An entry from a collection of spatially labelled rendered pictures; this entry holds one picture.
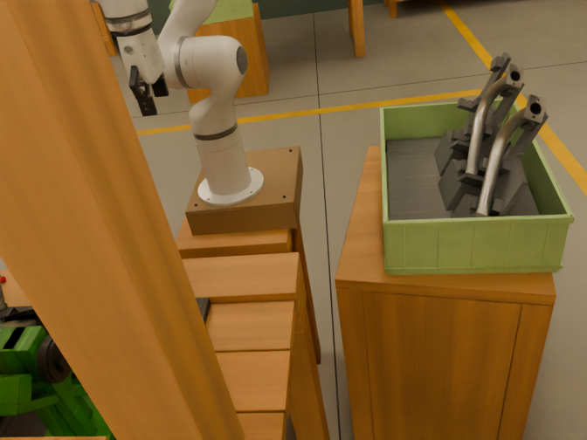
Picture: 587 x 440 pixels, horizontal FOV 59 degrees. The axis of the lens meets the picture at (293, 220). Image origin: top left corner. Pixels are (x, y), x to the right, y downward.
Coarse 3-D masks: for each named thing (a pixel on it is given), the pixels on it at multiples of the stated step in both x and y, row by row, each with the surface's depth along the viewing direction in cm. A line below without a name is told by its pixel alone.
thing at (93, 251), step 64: (0, 0) 26; (64, 0) 31; (0, 64) 28; (64, 64) 30; (0, 128) 30; (64, 128) 30; (128, 128) 38; (0, 192) 33; (64, 192) 33; (128, 192) 38; (0, 256) 37; (64, 256) 36; (128, 256) 37; (64, 320) 40; (128, 320) 40; (192, 320) 49; (128, 384) 45; (192, 384) 48
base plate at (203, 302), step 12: (204, 300) 117; (0, 312) 124; (204, 312) 115; (204, 324) 114; (0, 420) 99; (12, 420) 99; (24, 420) 98; (36, 420) 98; (0, 432) 97; (12, 432) 97; (24, 432) 96; (36, 432) 96
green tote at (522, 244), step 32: (384, 128) 172; (416, 128) 171; (448, 128) 170; (384, 160) 143; (544, 160) 133; (384, 192) 131; (544, 192) 131; (384, 224) 121; (416, 224) 120; (448, 224) 119; (480, 224) 118; (512, 224) 117; (544, 224) 116; (384, 256) 133; (416, 256) 126; (448, 256) 125; (480, 256) 124; (512, 256) 123; (544, 256) 121
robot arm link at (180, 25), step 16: (176, 0) 122; (192, 0) 121; (208, 0) 123; (176, 16) 122; (192, 16) 124; (208, 16) 127; (176, 32) 123; (192, 32) 128; (160, 48) 122; (176, 48) 121; (176, 64) 121; (176, 80) 124
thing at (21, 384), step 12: (72, 372) 92; (0, 384) 75; (12, 384) 74; (24, 384) 75; (36, 384) 80; (0, 396) 74; (12, 396) 74; (24, 396) 75; (36, 396) 80; (48, 396) 81; (0, 408) 74; (12, 408) 74; (24, 408) 75; (36, 408) 78
